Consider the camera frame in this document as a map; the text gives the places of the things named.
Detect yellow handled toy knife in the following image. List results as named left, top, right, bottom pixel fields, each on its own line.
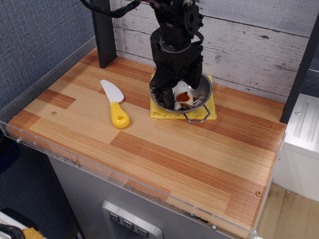
left=100, top=80, right=130, bottom=128

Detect dark right post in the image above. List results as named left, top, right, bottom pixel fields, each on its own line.
left=280, top=15, right=319, bottom=124

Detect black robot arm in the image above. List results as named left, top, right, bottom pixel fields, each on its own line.
left=148, top=0, right=204, bottom=109

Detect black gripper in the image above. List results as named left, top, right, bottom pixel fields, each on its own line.
left=150, top=28, right=204, bottom=109

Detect silver dispenser button panel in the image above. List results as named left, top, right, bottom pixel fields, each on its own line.
left=102, top=200, right=163, bottom=239

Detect stainless steel bowl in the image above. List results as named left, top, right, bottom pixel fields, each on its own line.
left=150, top=74, right=217, bottom=123

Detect black braided cable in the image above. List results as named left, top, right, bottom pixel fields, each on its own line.
left=79, top=0, right=142, bottom=18

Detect dark left post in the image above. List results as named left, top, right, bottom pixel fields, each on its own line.
left=92, top=12, right=117, bottom=68

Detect grey toy fridge cabinet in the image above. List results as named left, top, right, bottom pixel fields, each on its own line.
left=47, top=155, right=240, bottom=239

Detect yellow folded cloth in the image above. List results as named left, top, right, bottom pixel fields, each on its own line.
left=150, top=74, right=217, bottom=122

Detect clear acrylic guard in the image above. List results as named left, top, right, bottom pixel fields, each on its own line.
left=0, top=39, right=286, bottom=239

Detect white brown plush dog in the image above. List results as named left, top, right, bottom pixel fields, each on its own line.
left=172, top=80, right=207, bottom=111

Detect dark post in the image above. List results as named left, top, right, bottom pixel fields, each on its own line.
left=280, top=15, right=319, bottom=124
left=92, top=12, right=117, bottom=68

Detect white ridged side panel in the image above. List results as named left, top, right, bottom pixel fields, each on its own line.
left=285, top=94, right=319, bottom=158

